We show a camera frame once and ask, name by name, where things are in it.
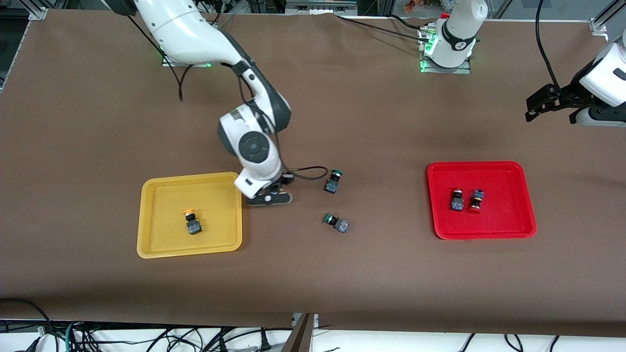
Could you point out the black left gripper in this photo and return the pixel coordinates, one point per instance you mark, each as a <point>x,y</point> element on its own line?
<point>573,95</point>

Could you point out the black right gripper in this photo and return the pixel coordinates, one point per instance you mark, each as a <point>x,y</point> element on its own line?
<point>285,179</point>

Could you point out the yellow push button switch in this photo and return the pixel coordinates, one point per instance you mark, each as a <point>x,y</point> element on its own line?
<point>193,227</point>

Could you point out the red push button switch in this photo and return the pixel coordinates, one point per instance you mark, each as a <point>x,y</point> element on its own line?
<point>458,203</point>
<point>476,198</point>

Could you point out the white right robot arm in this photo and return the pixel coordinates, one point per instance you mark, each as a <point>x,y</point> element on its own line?
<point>254,144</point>

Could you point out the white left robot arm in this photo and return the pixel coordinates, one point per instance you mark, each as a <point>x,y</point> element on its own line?
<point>459,29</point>

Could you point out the brown table cover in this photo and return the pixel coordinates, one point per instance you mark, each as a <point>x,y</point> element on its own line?
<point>313,274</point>

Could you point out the aluminium corner profile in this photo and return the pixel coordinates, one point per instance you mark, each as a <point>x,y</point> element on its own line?
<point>604,22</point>

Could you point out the red plastic tray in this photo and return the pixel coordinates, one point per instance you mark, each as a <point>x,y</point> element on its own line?
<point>503,205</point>

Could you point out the yellow plastic tray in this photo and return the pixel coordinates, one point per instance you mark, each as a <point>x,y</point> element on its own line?
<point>166,234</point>

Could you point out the aluminium profile beam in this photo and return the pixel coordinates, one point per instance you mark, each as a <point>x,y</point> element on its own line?
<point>301,337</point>

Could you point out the green push button switch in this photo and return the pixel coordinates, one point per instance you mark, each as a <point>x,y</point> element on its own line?
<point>341,225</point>
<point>332,185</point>

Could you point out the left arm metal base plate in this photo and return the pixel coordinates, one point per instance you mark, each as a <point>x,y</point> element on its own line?
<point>425,66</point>

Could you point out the aluminium frame rail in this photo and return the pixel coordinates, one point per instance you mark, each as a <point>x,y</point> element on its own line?
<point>320,6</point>

